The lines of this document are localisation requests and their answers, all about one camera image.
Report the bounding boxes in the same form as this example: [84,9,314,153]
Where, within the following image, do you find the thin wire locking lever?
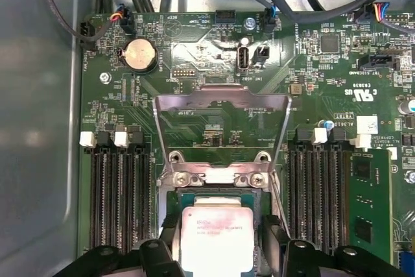
[270,173,292,239]

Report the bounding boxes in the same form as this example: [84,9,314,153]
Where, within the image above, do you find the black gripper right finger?
[259,214,401,277]

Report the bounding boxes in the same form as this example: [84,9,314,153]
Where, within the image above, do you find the metal socket cover frame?
[152,84,292,177]

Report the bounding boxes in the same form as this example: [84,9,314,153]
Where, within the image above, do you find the thin coloured fan wires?
[353,1,415,36]

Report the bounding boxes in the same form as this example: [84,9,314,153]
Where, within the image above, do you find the black plug with blue wires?
[263,4,277,34]

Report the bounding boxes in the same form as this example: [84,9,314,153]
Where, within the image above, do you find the round coin battery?
[117,37,160,73]

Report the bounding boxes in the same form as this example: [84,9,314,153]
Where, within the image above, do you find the green RAM stick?
[350,147,392,267]

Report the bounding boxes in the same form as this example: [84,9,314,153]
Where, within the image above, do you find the CPU with silver top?
[176,191,260,277]

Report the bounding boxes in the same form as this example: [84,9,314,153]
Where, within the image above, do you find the green motherboard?
[77,9,415,277]

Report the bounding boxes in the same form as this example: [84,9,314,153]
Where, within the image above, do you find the RAM slot with white clips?
[79,130,106,254]
[113,130,137,254]
[306,127,329,255]
[338,134,374,252]

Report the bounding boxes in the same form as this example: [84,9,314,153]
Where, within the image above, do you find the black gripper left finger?
[54,213,185,277]

